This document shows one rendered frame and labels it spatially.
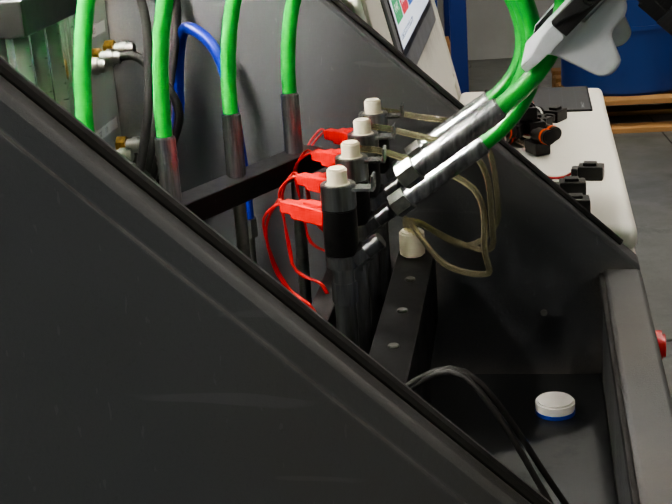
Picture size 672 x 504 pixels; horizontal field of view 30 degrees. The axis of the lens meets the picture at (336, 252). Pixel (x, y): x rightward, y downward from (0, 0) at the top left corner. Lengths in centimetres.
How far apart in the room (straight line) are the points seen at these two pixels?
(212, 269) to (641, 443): 44
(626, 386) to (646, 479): 15
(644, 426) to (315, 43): 52
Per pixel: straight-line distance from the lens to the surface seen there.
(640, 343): 115
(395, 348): 106
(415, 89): 128
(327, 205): 98
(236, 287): 64
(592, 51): 92
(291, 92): 121
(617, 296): 125
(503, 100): 95
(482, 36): 748
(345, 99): 129
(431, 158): 96
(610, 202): 144
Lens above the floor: 141
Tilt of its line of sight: 19 degrees down
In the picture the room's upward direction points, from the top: 4 degrees counter-clockwise
